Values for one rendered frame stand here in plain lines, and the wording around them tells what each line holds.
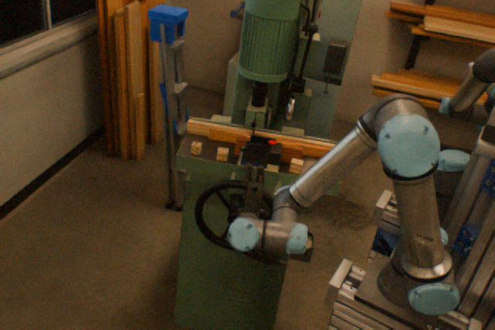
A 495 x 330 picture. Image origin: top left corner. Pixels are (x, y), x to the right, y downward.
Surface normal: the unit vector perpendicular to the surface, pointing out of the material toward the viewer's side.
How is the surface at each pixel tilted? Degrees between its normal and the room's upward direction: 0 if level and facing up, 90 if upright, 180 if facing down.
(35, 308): 0
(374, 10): 90
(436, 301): 97
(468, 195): 90
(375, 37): 90
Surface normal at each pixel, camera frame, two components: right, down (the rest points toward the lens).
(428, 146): -0.16, 0.36
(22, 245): 0.13, -0.87
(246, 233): -0.09, 0.00
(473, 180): -0.49, 0.37
